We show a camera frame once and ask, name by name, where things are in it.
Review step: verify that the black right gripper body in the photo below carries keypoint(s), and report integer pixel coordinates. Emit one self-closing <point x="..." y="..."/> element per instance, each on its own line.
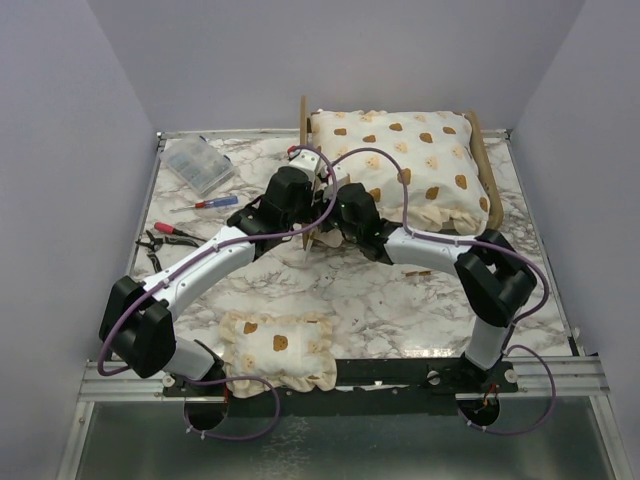
<point x="336" y="222"/>

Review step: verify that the large bear print cushion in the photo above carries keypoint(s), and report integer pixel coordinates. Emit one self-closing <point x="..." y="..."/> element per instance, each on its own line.
<point x="417" y="166"/>

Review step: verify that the small bear print pillow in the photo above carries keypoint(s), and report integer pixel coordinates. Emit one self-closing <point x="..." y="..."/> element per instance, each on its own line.
<point x="287" y="351"/>

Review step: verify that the wooden pet bed frame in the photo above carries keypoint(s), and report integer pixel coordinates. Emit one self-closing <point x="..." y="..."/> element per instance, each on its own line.
<point x="478" y="151"/>

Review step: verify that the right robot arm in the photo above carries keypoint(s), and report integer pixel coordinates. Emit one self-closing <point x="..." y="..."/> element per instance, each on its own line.
<point x="496" y="281"/>

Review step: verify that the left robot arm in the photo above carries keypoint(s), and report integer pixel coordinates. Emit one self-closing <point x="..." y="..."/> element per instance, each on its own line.
<point x="138" y="324"/>

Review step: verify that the clear plastic screw box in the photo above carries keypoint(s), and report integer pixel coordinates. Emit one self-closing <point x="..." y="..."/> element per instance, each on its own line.
<point x="200" y="165"/>

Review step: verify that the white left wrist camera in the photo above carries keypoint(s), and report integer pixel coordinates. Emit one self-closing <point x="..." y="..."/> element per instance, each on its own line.
<point x="305" y="160"/>

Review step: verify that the blue handled screwdriver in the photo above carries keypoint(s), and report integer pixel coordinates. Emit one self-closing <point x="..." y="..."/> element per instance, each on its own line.
<point x="219" y="202"/>

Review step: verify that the red handled screwdriver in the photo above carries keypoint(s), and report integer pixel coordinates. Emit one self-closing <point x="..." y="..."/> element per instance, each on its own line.
<point x="171" y="230"/>

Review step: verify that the black front mounting rail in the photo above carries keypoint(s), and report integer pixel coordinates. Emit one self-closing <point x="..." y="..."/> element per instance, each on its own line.
<point x="433" y="386"/>

